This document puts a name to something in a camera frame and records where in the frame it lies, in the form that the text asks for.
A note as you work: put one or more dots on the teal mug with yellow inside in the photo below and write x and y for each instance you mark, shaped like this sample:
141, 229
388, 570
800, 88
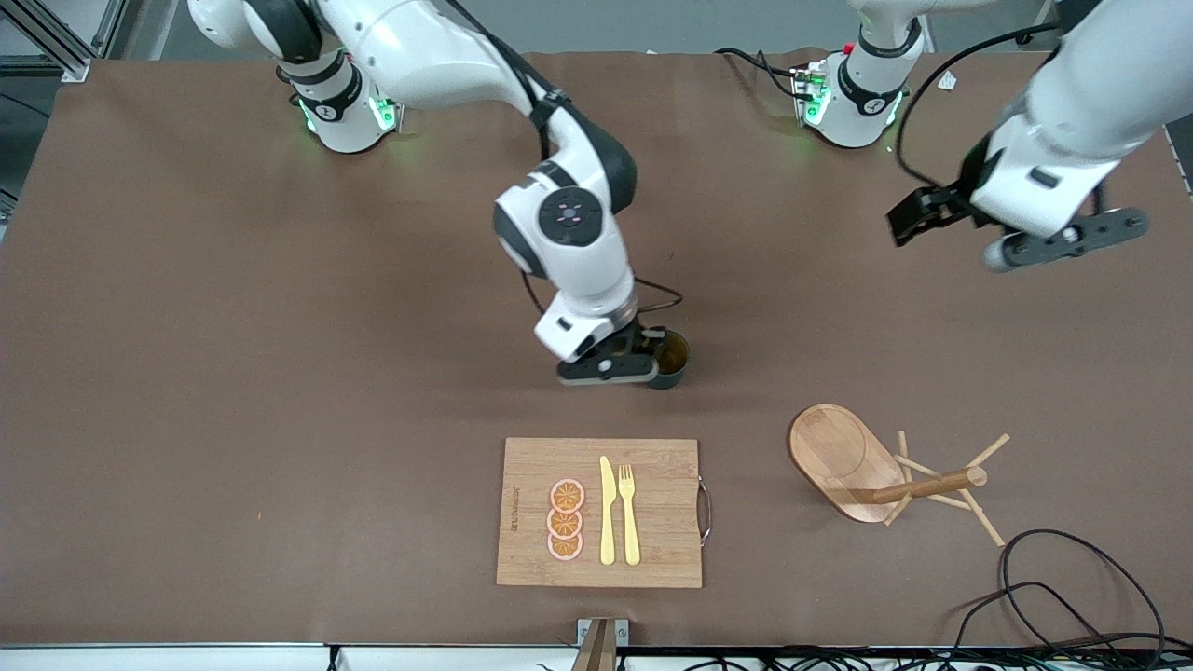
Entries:
676, 368

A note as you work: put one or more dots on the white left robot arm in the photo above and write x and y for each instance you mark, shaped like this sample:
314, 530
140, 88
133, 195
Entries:
1109, 75

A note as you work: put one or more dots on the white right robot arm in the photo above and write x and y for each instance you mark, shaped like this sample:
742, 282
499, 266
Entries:
419, 56

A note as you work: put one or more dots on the wooden mug rack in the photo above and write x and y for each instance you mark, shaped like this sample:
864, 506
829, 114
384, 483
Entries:
839, 457

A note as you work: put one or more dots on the small white paper scrap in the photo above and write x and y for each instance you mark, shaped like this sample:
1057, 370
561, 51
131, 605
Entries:
948, 81

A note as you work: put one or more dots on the orange slice toy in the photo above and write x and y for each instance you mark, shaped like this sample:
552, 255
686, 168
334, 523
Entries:
564, 548
564, 525
567, 496

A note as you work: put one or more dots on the yellow plastic knife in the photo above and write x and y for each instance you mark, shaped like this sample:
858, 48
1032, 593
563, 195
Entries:
608, 522

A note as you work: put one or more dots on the wooden cutting board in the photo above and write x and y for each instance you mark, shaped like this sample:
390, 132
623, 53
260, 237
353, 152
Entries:
652, 522

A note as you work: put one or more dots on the yellow plastic fork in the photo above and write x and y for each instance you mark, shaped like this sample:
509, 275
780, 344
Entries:
631, 531

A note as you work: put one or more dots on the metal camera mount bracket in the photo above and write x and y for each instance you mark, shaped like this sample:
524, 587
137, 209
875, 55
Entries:
601, 643

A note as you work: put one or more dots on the aluminium frame profile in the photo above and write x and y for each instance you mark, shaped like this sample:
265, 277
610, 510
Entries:
56, 47

